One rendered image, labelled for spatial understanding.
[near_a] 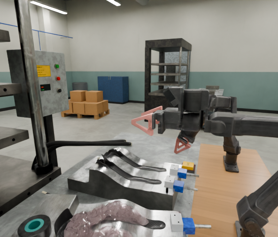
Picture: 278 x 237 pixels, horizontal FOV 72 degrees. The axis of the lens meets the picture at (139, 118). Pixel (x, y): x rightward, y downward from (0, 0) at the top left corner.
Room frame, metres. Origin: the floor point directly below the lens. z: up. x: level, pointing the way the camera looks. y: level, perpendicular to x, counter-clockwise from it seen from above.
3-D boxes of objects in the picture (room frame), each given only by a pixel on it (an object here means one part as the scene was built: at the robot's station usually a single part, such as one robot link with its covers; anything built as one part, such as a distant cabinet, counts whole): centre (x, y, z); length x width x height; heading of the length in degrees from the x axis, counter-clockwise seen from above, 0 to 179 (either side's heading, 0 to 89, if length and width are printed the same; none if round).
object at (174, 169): (0.80, -0.21, 0.89); 0.13 x 0.05 x 0.05; 72
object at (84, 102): (5.77, 1.63, 0.37); 1.20 x 0.82 x 0.74; 73
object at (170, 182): (0.70, -0.17, 0.89); 0.13 x 0.05 x 0.05; 70
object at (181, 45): (5.52, -0.89, 1.03); 1.54 x 0.94 x 2.06; 155
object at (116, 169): (0.83, 0.05, 0.92); 0.35 x 0.16 x 0.09; 70
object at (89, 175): (0.85, 0.06, 0.87); 0.50 x 0.26 x 0.14; 70
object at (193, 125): (0.57, -0.16, 1.21); 0.07 x 0.06 x 0.07; 71
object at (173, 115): (0.59, -0.10, 1.25); 0.07 x 0.06 x 0.11; 161
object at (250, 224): (0.50, -0.35, 0.90); 0.09 x 0.06 x 0.06; 161
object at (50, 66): (1.29, 0.65, 0.73); 0.30 x 0.22 x 1.47; 160
